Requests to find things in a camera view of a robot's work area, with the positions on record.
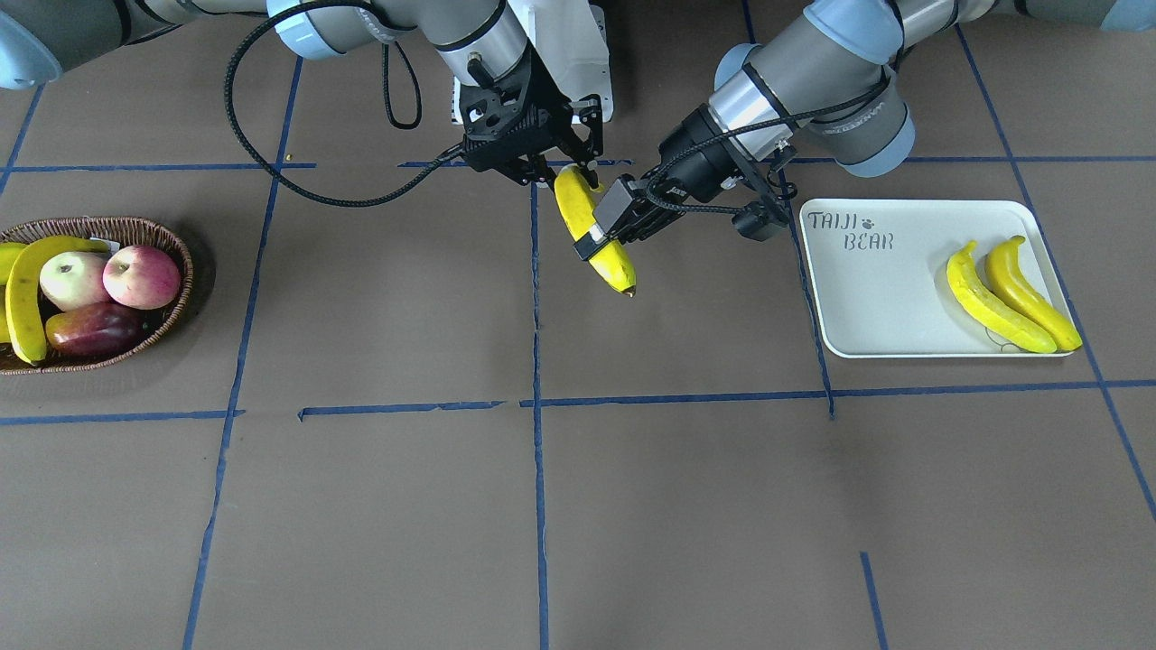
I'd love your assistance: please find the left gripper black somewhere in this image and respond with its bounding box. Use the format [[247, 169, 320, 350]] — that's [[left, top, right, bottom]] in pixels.
[[575, 104, 738, 263]]

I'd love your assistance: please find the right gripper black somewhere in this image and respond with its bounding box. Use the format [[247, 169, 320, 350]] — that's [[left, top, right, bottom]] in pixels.
[[459, 50, 603, 190]]

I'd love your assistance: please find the smooth yellow banana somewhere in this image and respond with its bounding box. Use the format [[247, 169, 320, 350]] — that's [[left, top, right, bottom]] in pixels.
[[985, 235, 1083, 350]]

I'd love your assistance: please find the textured yellow banana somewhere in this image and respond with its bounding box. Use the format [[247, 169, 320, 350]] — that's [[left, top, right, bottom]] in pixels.
[[944, 241, 1058, 354]]

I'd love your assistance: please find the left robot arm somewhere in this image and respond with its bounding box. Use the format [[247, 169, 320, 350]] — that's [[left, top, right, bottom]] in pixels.
[[575, 1, 1153, 263]]

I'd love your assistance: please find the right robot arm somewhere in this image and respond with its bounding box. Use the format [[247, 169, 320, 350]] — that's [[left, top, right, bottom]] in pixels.
[[3, 1, 602, 195]]

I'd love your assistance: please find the white rectangular plate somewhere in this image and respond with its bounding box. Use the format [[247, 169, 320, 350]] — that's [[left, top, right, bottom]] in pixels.
[[798, 198, 1072, 359]]

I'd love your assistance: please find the brown wicker basket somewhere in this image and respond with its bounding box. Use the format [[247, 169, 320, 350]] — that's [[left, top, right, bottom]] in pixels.
[[3, 217, 197, 376]]

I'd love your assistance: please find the red apple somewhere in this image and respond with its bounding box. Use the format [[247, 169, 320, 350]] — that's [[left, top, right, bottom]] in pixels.
[[102, 246, 181, 310]]

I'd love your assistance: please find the pale green apple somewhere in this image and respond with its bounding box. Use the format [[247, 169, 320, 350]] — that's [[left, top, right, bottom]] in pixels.
[[40, 252, 112, 311]]

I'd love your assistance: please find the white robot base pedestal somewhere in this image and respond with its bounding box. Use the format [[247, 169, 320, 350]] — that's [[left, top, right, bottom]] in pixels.
[[452, 0, 615, 125]]

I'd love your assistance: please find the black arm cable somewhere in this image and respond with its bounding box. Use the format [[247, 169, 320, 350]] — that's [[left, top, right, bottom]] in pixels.
[[224, 5, 470, 209]]

